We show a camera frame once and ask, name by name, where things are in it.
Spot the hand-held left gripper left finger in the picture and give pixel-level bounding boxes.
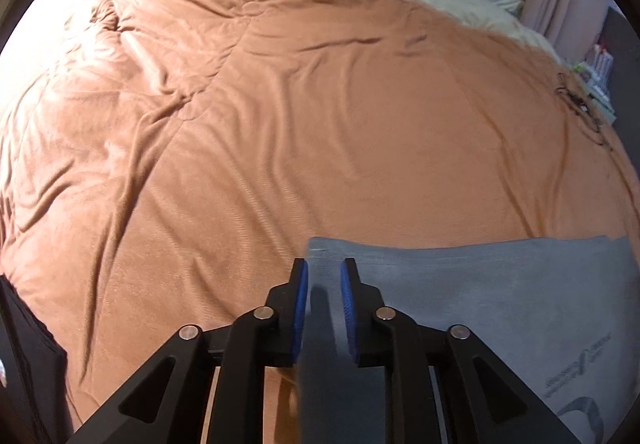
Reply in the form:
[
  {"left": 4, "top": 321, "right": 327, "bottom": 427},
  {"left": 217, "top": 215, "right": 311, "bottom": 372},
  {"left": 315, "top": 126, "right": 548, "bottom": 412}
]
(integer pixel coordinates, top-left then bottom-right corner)
[{"left": 65, "top": 258, "right": 310, "bottom": 444}]

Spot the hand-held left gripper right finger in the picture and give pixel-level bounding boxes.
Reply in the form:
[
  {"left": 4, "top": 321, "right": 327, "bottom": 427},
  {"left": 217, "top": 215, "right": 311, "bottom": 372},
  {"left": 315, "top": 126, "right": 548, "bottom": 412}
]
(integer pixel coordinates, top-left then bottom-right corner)
[{"left": 340, "top": 258, "right": 583, "bottom": 444}]

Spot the black folded garment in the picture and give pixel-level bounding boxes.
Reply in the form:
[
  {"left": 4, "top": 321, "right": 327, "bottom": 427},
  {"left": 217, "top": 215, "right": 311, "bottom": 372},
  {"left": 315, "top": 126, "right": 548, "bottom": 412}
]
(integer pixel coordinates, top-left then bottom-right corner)
[{"left": 0, "top": 274, "right": 68, "bottom": 444}]

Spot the orange blanket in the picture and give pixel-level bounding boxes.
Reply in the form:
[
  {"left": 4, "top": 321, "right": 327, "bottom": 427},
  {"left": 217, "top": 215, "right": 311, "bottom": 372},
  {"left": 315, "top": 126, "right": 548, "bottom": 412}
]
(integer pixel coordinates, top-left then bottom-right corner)
[{"left": 0, "top": 0, "right": 640, "bottom": 430}]

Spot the white nightstand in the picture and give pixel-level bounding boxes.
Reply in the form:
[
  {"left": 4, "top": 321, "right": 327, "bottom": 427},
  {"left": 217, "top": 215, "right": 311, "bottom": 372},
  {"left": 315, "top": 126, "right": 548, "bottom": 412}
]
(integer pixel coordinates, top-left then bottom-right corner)
[{"left": 570, "top": 41, "right": 618, "bottom": 125}]

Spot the grey t-shirt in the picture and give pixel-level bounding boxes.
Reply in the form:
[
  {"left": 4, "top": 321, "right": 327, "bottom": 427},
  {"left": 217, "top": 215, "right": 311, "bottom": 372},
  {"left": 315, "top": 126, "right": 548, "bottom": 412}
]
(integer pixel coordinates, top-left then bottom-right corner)
[{"left": 297, "top": 235, "right": 640, "bottom": 444}]

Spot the thin black cable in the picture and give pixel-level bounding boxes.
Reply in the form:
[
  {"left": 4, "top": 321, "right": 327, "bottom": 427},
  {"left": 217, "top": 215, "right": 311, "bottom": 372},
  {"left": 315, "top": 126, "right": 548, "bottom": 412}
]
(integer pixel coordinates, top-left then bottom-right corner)
[{"left": 555, "top": 73, "right": 613, "bottom": 150}]

